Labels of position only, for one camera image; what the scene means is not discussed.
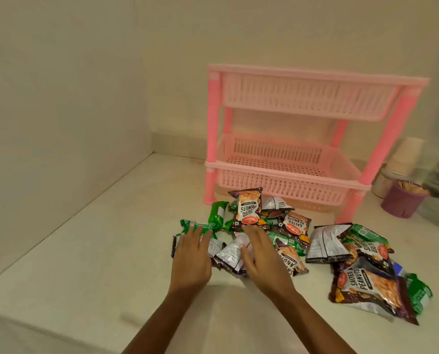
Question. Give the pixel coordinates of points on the green snack packet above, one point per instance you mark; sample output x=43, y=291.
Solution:
x=217, y=213
x=193, y=225
x=419, y=293
x=369, y=235
x=286, y=241

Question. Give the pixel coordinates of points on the brown peanut snack packet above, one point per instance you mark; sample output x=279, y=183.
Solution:
x=248, y=208

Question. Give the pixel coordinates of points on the white jar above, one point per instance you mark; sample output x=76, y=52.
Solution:
x=380, y=185

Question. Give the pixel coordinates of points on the person's right thumb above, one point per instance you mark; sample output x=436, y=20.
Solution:
x=247, y=261

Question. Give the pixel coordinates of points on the pile of brown peanut packets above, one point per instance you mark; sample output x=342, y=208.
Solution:
x=370, y=287

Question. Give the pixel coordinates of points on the pink plastic two-tier rack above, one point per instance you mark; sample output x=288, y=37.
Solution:
x=213, y=125

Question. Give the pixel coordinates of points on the person's right hand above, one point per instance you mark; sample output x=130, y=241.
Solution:
x=269, y=265

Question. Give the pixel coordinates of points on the stack of paper cups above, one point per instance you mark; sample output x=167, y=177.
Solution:
x=405, y=154

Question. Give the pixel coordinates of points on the person's left forearm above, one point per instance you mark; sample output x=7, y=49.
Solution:
x=160, y=320

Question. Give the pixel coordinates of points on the person's left middle finger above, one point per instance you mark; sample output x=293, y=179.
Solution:
x=196, y=238

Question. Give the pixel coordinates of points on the person's right forearm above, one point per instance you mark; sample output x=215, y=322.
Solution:
x=311, y=322

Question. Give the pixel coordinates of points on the bunch of wooden sticks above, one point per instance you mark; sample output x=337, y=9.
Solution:
x=411, y=187

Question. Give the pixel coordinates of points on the person's left hand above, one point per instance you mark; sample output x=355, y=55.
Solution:
x=190, y=265

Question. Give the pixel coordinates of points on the person's left little finger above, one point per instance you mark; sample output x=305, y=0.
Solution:
x=179, y=244

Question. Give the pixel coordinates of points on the purple plastic cup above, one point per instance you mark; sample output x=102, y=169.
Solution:
x=400, y=204

